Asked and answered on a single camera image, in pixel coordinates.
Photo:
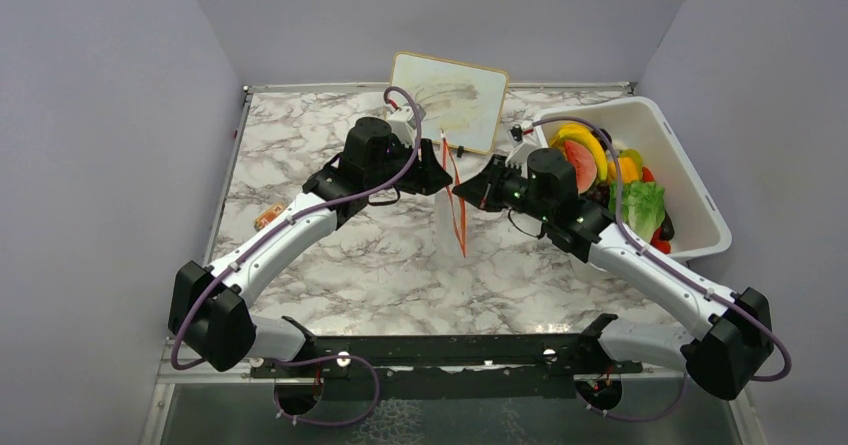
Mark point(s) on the yellow bell pepper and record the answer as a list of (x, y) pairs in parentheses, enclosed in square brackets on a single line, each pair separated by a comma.
[(631, 170)]

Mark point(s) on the white plastic bin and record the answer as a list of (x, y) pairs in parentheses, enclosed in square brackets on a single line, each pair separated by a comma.
[(638, 123)]

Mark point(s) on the green lettuce head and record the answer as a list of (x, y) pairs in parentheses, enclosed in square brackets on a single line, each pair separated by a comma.
[(643, 208)]

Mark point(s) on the orange snack packet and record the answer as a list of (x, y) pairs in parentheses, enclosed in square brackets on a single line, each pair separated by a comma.
[(268, 216)]

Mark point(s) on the red tomato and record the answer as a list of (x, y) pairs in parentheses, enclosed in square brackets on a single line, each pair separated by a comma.
[(659, 243)]

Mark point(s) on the watermelon slice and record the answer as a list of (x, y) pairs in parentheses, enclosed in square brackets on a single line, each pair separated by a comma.
[(584, 164)]

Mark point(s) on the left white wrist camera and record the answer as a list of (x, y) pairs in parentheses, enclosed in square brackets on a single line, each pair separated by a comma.
[(406, 123)]

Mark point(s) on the clear zip top bag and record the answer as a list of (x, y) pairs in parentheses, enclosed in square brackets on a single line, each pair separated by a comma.
[(450, 219)]

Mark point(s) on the small whiteboard with wood frame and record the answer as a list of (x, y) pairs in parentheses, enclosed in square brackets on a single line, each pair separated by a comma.
[(462, 101)]

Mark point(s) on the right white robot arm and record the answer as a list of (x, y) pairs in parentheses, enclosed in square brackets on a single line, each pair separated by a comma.
[(723, 336)]

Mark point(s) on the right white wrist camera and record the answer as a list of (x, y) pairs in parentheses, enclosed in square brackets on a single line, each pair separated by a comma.
[(517, 158)]

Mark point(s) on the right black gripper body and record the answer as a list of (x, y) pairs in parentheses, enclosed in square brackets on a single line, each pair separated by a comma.
[(508, 189)]

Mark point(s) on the yellow banana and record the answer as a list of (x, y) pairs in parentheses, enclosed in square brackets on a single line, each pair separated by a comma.
[(579, 133)]

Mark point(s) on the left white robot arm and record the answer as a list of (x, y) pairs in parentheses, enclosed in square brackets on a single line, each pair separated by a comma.
[(210, 308)]

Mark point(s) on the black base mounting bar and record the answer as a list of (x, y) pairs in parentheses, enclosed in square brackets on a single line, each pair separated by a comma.
[(435, 367)]

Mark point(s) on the dark grapes bunch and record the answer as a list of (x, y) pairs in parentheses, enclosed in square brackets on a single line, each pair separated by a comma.
[(599, 193)]

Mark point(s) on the red chili pepper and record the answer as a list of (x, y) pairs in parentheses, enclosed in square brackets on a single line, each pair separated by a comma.
[(647, 176)]

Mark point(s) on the dark eggplant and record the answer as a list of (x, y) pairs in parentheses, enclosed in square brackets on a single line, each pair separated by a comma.
[(666, 231)]

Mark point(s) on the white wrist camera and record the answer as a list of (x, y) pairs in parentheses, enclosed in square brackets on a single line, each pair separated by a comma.
[(406, 123), (517, 158)]

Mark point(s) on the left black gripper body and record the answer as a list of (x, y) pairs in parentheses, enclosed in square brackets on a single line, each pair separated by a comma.
[(398, 158)]

